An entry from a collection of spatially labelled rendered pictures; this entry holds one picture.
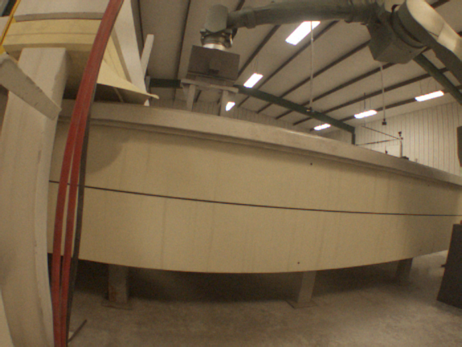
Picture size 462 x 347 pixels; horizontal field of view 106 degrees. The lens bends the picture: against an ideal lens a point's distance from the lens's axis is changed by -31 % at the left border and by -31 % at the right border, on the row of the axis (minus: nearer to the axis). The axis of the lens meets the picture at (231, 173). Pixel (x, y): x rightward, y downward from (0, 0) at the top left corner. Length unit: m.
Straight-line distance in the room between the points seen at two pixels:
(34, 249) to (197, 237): 0.56
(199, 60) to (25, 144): 0.76
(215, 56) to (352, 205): 0.93
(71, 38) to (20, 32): 0.19
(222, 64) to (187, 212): 0.65
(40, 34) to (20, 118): 0.25
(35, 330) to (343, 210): 1.27
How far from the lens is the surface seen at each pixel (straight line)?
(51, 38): 0.78
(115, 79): 0.71
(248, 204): 0.95
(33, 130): 0.71
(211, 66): 1.07
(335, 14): 1.41
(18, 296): 0.83
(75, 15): 0.80
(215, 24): 1.21
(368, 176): 1.30
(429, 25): 1.43
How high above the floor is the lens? 0.61
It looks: 2 degrees up
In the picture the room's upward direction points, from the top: 7 degrees clockwise
